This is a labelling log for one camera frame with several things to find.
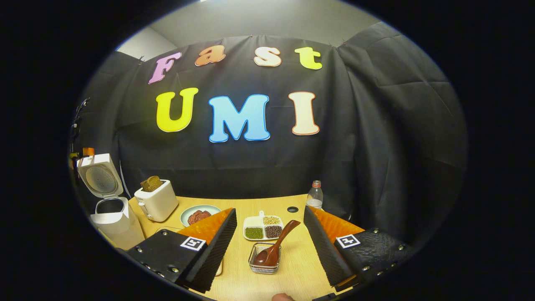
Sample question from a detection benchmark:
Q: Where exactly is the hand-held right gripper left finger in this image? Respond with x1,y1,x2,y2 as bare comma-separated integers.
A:
125,208,237,293

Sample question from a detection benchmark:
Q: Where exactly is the clear plastic box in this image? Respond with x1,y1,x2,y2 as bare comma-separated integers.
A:
155,226,223,276

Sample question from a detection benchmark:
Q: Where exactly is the brown bread slice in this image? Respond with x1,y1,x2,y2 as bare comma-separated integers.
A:
140,176,163,193

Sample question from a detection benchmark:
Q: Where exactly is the white divided grain dish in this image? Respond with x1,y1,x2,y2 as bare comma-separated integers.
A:
243,211,284,241

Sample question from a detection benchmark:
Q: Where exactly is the pale green plate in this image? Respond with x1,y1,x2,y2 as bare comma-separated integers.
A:
180,204,222,227

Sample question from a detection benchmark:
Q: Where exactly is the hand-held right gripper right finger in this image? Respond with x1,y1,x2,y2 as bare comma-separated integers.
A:
303,206,414,293

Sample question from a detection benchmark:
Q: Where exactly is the white rice cooker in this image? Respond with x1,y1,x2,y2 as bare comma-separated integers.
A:
76,153,145,250

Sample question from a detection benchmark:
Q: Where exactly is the brown wooden spoon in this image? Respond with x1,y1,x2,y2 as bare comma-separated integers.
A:
253,220,301,267

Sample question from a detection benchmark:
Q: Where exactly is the clear water bottle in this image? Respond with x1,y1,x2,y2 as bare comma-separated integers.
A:
306,180,324,210

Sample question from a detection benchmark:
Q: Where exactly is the white toaster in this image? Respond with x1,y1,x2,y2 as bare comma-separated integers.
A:
134,180,179,222

